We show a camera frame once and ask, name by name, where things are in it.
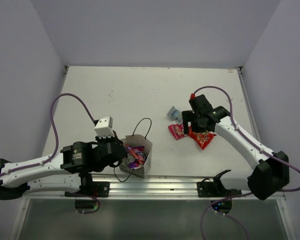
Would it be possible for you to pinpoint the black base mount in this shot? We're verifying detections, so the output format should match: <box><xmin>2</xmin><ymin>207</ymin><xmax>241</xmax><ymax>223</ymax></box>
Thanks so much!
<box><xmin>196</xmin><ymin>178</ymin><xmax>242</xmax><ymax>198</ymax></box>
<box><xmin>64</xmin><ymin>181</ymin><xmax>110</xmax><ymax>198</ymax></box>

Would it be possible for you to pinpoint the small silver snack packet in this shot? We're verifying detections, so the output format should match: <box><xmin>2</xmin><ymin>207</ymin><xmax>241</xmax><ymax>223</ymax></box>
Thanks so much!
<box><xmin>167</xmin><ymin>106</ymin><xmax>183</xmax><ymax>124</ymax></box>

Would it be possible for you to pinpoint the red orange snack packet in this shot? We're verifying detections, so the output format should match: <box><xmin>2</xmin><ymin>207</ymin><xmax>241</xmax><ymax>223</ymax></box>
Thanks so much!
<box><xmin>188</xmin><ymin>132</ymin><xmax>217</xmax><ymax>150</ymax></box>

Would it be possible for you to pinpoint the purple cable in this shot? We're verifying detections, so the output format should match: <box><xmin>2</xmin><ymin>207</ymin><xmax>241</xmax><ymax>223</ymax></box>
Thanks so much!
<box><xmin>193</xmin><ymin>85</ymin><xmax>300</xmax><ymax>240</ymax></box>
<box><xmin>0</xmin><ymin>92</ymin><xmax>101</xmax><ymax>181</ymax></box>

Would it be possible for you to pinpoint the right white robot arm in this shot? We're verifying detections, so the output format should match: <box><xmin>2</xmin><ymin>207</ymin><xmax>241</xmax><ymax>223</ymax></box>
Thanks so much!
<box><xmin>182</xmin><ymin>94</ymin><xmax>290</xmax><ymax>200</ymax></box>

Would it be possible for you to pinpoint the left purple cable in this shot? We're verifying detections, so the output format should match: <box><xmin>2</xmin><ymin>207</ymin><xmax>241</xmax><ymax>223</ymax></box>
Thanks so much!
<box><xmin>0</xmin><ymin>92</ymin><xmax>101</xmax><ymax>181</ymax></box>

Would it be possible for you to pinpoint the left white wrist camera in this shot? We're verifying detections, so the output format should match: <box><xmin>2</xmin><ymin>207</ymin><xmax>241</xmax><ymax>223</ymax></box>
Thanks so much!
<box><xmin>94</xmin><ymin>116</ymin><xmax>115</xmax><ymax>139</ymax></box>

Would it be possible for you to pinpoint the aluminium mounting rail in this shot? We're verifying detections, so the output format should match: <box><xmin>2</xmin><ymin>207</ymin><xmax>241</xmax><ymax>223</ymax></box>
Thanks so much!
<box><xmin>21</xmin><ymin>174</ymin><xmax>283</xmax><ymax>201</ymax></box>

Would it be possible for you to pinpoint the pink candy packet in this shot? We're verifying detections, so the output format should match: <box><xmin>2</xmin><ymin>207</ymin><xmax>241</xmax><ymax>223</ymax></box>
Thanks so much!
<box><xmin>168</xmin><ymin>124</ymin><xmax>189</xmax><ymax>140</ymax></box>

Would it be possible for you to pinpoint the purple Fox's candy bag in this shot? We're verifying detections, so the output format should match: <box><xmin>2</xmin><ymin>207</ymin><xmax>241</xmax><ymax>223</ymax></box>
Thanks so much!
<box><xmin>125</xmin><ymin>145</ymin><xmax>147</xmax><ymax>170</ymax></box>

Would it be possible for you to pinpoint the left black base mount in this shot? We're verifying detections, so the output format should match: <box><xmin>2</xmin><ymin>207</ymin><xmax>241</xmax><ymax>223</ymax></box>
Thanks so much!
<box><xmin>64</xmin><ymin>181</ymin><xmax>110</xmax><ymax>198</ymax></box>

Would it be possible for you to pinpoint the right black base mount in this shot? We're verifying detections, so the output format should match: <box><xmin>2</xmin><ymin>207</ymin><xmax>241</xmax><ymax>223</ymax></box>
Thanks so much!
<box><xmin>196</xmin><ymin>178</ymin><xmax>242</xmax><ymax>198</ymax></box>

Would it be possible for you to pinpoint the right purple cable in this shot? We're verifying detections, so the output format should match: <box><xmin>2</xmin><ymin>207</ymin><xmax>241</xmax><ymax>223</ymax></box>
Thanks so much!
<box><xmin>193</xmin><ymin>85</ymin><xmax>300</xmax><ymax>240</ymax></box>

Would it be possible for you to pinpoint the brown paper bag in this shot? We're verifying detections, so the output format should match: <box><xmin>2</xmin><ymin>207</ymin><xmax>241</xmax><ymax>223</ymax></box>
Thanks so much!
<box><xmin>113</xmin><ymin>117</ymin><xmax>153</xmax><ymax>183</ymax></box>

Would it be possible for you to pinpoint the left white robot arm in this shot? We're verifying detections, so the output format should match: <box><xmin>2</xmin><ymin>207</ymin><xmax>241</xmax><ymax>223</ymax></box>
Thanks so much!
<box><xmin>0</xmin><ymin>136</ymin><xmax>126</xmax><ymax>201</ymax></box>

